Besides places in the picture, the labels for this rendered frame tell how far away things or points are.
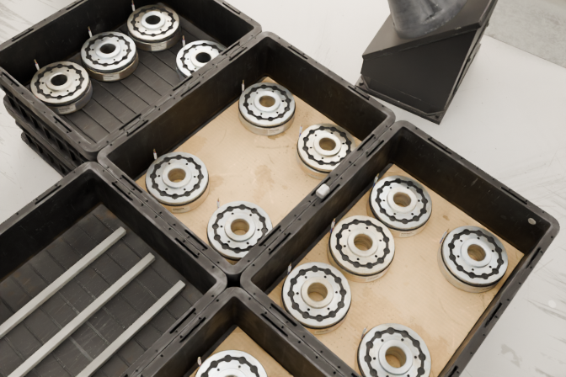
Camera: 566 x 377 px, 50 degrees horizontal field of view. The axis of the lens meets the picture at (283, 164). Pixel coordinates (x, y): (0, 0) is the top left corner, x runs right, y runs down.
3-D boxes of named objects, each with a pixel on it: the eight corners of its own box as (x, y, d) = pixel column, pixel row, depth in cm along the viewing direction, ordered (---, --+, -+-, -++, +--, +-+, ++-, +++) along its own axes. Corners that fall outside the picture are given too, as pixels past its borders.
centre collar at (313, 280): (314, 271, 91) (315, 269, 91) (340, 292, 90) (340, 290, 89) (293, 294, 89) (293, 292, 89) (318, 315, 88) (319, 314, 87)
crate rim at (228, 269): (266, 37, 113) (266, 27, 111) (397, 124, 103) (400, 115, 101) (94, 165, 95) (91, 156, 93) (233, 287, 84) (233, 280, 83)
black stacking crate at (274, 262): (387, 158, 111) (400, 119, 101) (531, 259, 101) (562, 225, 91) (236, 313, 92) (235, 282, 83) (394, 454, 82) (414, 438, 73)
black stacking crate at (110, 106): (161, 2, 131) (155, -43, 122) (263, 72, 121) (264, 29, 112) (1, 103, 113) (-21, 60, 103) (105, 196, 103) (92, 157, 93)
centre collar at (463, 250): (467, 234, 97) (468, 232, 96) (495, 251, 95) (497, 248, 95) (454, 257, 94) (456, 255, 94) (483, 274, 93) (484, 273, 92)
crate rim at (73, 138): (156, -36, 123) (155, -46, 121) (265, 37, 113) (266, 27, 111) (-19, 66, 105) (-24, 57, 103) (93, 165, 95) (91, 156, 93)
